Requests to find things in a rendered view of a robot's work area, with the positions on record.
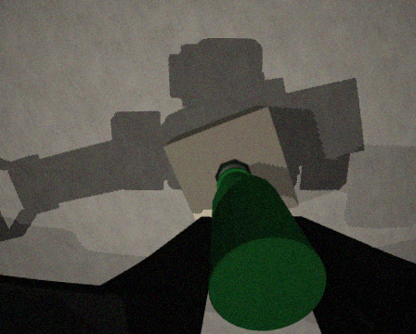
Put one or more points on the dark green cylinder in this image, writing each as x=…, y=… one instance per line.
x=263, y=273

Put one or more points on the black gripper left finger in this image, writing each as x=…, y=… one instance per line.
x=165, y=293

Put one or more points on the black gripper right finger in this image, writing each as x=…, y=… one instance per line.
x=368, y=291

